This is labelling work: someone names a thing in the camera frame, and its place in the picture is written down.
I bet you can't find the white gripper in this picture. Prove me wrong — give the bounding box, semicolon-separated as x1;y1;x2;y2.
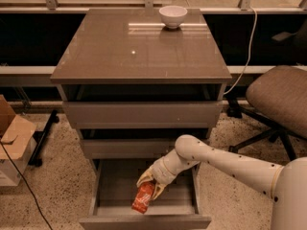
136;156;176;200

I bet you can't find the red coke can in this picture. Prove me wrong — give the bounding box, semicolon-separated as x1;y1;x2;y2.
131;182;154;214

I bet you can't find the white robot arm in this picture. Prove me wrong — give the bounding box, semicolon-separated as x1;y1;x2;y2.
137;135;307;230

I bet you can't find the middle grey drawer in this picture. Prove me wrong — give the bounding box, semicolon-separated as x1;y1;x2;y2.
81;139;176;159

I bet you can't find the bottom grey open drawer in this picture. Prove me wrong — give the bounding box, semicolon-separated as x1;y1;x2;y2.
80;159;211;230

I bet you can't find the top grey drawer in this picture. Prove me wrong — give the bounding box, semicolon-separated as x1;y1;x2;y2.
63;102;222;129

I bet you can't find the grey drawer cabinet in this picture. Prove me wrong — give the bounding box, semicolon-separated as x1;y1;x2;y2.
50;8;233;177

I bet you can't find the black stand leg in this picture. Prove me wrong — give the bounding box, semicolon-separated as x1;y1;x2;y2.
28;109;59;167

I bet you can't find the cardboard box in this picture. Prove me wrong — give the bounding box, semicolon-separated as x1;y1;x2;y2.
0;95;36;186

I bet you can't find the brown office chair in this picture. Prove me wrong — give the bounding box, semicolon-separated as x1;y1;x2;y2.
226;65;307;160

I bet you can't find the white ceramic bowl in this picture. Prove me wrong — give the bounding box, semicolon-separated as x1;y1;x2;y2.
159;6;188;29

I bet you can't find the black floor cable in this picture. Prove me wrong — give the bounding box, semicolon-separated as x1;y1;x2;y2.
0;141;54;230

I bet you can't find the white cable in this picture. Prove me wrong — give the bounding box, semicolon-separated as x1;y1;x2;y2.
223;7;259;97

